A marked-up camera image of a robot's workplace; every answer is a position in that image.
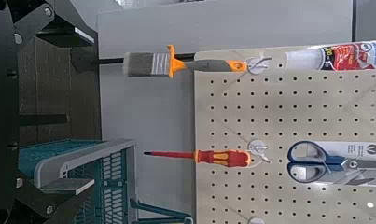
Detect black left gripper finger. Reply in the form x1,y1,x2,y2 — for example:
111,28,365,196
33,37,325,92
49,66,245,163
7,0,100,49
12,176,96,224

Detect teal crate with grey rim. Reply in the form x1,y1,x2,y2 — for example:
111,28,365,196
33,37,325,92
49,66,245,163
18,138,139,224

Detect red yellow screwdriver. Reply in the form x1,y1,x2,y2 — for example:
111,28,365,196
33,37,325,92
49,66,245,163
143,148,252,169

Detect beige pegboard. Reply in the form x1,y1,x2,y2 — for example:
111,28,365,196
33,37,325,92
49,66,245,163
193,40,376,224

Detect blue scissors on package card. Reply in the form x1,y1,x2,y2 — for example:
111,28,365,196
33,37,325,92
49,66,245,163
286,139,376,189

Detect white red sealant tube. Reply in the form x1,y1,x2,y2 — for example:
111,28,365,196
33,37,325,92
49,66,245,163
285,39,376,72

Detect yellow handled putty scraper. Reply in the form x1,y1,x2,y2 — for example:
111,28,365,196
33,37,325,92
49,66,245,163
122,44,249,79

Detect blue folding crate handle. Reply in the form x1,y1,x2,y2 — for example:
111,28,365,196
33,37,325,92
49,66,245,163
129,197,195,224

